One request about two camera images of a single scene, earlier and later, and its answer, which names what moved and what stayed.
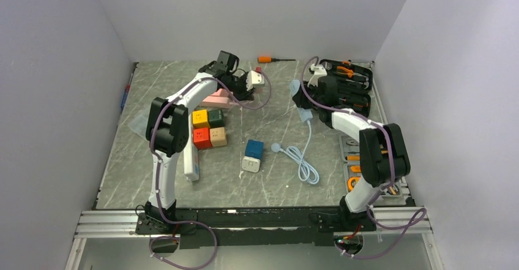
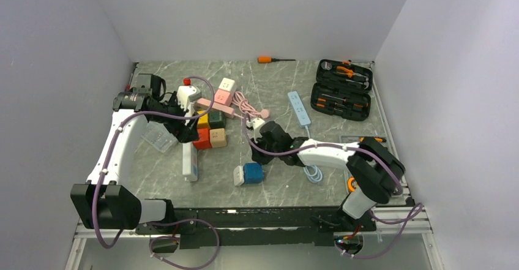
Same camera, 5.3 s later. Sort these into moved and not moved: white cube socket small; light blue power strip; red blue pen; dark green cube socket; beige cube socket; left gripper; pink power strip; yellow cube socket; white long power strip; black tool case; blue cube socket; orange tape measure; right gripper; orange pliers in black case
Moved: blue cube socket; right gripper; pink power strip; light blue power strip; left gripper; white cube socket small
Not moved: orange pliers in black case; yellow cube socket; white long power strip; black tool case; beige cube socket; dark green cube socket; red blue pen; orange tape measure
